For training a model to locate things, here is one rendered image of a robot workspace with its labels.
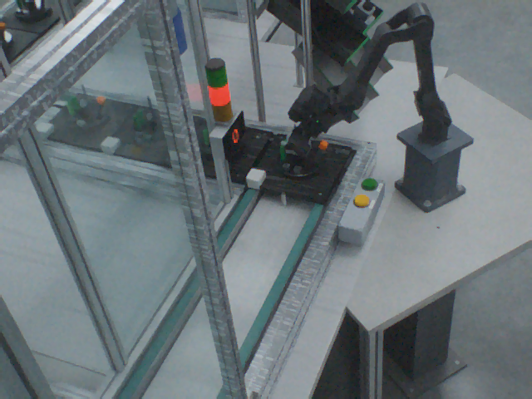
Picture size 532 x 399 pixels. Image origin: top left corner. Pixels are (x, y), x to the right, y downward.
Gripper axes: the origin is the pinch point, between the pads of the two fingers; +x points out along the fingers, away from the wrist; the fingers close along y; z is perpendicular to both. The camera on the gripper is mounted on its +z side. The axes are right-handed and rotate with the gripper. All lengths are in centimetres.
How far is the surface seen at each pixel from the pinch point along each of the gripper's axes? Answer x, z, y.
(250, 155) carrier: 18.5, 2.6, 0.8
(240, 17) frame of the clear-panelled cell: 57, 26, -85
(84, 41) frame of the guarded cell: -78, 52, 96
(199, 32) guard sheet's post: -19.2, 40.2, 20.0
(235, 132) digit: -2.7, 15.9, 18.5
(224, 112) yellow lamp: -7.3, 22.4, 20.8
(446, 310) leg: 18, -85, -11
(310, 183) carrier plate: 2.7, -12.0, 6.7
